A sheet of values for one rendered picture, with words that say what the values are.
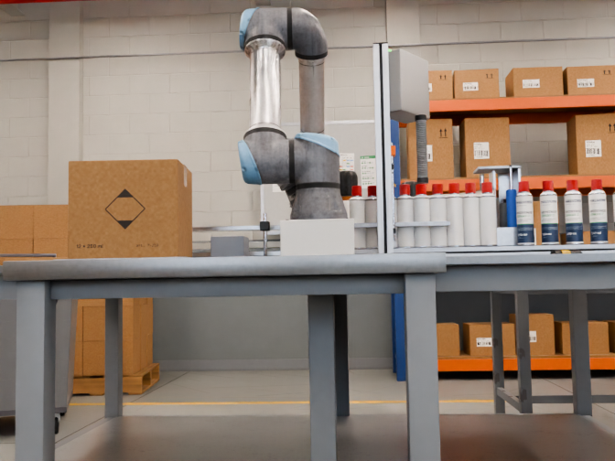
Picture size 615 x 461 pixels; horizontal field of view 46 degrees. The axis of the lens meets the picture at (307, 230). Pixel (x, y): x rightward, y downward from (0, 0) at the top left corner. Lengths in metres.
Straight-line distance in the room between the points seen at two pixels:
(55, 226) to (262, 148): 3.88
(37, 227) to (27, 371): 4.10
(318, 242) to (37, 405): 0.74
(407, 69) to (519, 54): 4.95
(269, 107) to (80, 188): 0.56
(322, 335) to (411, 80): 0.92
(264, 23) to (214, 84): 5.00
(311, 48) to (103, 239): 0.79
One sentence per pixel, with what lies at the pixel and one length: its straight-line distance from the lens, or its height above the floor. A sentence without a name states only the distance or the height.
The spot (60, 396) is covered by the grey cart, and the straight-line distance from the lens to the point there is 4.16.
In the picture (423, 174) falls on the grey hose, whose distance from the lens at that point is 2.25.
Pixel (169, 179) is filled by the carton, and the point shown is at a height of 1.06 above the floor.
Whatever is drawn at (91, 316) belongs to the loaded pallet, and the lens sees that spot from 5.56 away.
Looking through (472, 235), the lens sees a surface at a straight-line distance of 2.34.
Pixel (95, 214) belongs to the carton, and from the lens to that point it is 2.06.
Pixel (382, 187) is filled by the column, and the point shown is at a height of 1.06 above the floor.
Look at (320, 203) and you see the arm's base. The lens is 1.85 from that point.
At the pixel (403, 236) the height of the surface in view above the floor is 0.92.
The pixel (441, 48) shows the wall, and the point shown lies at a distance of 7.10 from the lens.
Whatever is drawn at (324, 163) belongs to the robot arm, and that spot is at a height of 1.08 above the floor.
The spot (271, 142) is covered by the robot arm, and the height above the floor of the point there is 1.14.
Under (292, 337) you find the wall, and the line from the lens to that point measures 6.74.
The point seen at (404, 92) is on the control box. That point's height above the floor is 1.34.
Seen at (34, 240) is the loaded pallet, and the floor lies 1.13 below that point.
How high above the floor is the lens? 0.77
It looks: 4 degrees up
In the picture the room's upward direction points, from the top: 1 degrees counter-clockwise
